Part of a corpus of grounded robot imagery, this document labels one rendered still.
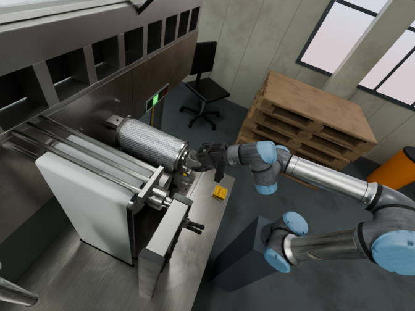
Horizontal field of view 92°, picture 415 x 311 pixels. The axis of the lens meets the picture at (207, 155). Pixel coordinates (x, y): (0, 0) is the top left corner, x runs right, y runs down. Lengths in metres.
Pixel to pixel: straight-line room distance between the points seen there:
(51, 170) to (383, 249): 0.83
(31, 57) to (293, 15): 2.79
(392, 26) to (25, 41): 3.03
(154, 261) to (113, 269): 0.57
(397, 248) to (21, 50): 0.97
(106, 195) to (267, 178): 0.48
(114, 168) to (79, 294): 0.59
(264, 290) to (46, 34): 2.10
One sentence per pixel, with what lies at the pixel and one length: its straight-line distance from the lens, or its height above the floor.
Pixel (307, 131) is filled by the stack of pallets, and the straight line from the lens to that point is 2.45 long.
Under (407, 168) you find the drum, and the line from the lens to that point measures 3.67.
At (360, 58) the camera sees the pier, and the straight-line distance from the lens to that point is 3.13.
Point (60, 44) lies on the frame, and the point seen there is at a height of 1.60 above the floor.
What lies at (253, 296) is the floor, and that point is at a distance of 2.08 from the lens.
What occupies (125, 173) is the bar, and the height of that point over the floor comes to 1.45.
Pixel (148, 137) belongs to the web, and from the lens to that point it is 0.81.
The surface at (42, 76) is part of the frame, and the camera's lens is 0.67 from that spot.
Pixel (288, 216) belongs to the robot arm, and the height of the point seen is 1.13.
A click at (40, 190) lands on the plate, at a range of 0.84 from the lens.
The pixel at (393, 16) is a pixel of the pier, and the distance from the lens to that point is 3.09.
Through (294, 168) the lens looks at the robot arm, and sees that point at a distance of 0.79.
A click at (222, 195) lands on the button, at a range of 1.16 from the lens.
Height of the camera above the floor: 1.87
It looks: 46 degrees down
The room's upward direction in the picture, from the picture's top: 21 degrees clockwise
